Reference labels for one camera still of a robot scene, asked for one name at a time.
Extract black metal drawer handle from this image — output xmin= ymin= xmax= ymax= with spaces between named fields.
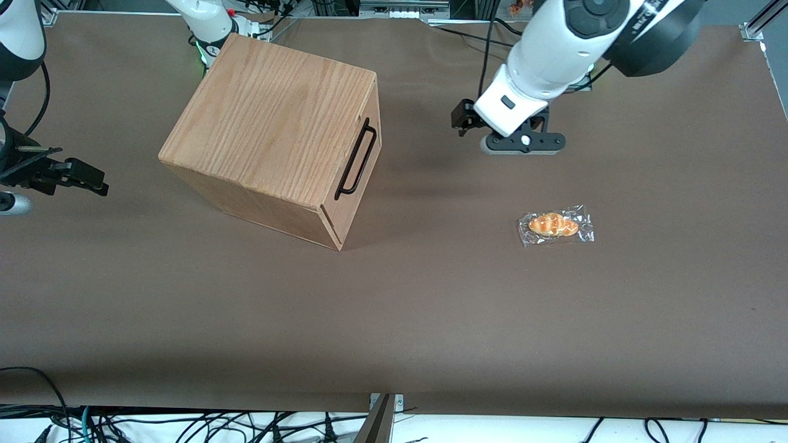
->
xmin=334 ymin=118 xmax=377 ymax=201

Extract wooden drawer front panel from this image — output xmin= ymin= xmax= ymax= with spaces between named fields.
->
xmin=321 ymin=73 xmax=383 ymax=251

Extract wooden drawer cabinet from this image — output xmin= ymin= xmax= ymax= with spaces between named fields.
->
xmin=158 ymin=33 xmax=382 ymax=251

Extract bread roll in clear wrapper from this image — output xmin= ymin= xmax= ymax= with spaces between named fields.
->
xmin=518 ymin=204 xmax=595 ymax=248

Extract grey power strip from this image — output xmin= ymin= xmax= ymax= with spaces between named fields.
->
xmin=360 ymin=0 xmax=451 ymax=19

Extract aluminium corner profile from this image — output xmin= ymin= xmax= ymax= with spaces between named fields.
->
xmin=741 ymin=0 xmax=788 ymax=42

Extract grey aluminium beam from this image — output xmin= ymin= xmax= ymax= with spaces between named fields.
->
xmin=354 ymin=394 xmax=395 ymax=443

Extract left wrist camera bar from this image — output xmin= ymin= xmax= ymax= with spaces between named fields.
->
xmin=482 ymin=126 xmax=567 ymax=156

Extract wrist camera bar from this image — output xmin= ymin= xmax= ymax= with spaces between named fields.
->
xmin=0 ymin=193 xmax=33 ymax=216
xmin=482 ymin=126 xmax=567 ymax=156

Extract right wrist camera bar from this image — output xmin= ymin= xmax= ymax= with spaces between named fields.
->
xmin=0 ymin=193 xmax=33 ymax=216

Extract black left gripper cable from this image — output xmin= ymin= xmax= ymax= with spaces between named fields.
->
xmin=478 ymin=15 xmax=501 ymax=102

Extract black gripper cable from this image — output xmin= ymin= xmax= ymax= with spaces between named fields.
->
xmin=478 ymin=15 xmax=501 ymax=102
xmin=23 ymin=60 xmax=51 ymax=138

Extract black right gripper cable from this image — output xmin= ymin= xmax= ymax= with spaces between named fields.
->
xmin=23 ymin=60 xmax=51 ymax=138

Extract black looped cable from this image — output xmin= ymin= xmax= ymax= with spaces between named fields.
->
xmin=0 ymin=367 xmax=70 ymax=431

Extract aluminium table edge rail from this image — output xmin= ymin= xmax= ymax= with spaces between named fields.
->
xmin=761 ymin=41 xmax=788 ymax=121

